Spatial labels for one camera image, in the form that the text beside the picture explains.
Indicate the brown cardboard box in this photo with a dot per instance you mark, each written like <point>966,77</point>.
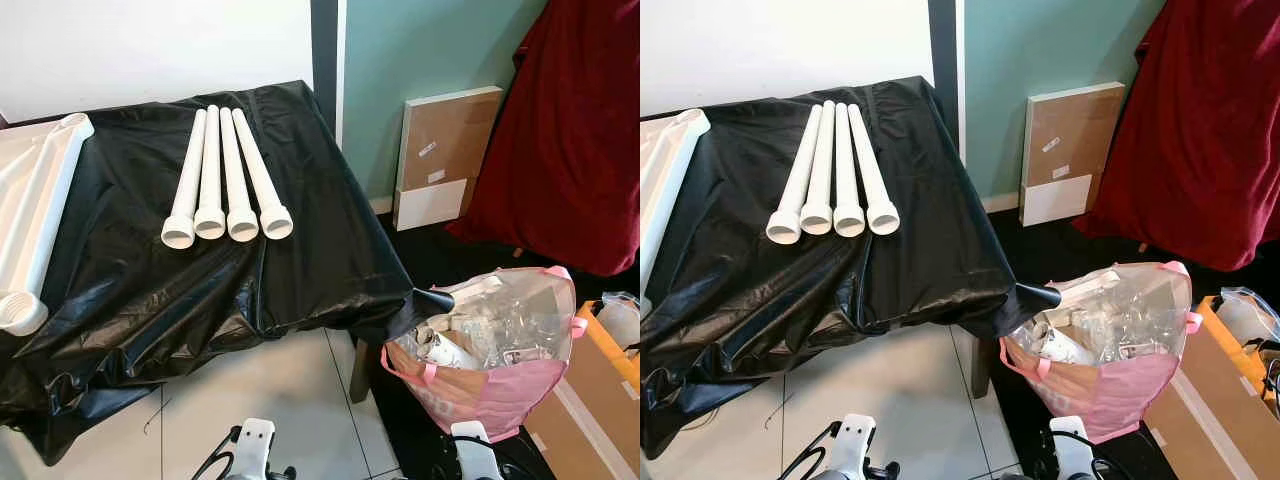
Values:
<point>1210,400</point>
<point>590,390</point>

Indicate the brown wooden table leg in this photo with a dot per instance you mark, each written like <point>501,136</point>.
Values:
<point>361,370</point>
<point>981,368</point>

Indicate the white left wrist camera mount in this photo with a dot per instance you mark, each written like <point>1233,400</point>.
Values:
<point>855,440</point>
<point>255,445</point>

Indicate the dark red curtain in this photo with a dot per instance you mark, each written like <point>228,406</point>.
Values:
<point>570,130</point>
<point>1200,120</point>

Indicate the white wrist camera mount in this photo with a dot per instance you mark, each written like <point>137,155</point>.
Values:
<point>855,440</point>
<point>1072,450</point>
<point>255,445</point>
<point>470,450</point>

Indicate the white plastic table leg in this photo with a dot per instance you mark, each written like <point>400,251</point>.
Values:
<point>185,190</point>
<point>822,170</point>
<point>235,180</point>
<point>846,170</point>
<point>803,180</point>
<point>260,175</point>
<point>870,170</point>
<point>210,170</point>

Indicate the clear plastic bag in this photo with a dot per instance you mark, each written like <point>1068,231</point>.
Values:
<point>1245,320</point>
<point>620,320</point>

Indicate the pink plastic bag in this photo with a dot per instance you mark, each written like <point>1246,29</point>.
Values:
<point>500,400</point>
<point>1110,400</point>

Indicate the white panel with cardboard face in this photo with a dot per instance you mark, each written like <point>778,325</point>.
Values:
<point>445,140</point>
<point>1070,140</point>

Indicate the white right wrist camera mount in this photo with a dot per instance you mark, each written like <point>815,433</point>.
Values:
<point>470,450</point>
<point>1072,450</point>

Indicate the black plastic table cover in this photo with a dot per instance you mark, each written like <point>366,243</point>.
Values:
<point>130,280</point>
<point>760,300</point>

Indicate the white plastic children table top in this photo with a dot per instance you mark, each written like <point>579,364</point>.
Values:
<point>40,200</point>
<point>665,170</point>

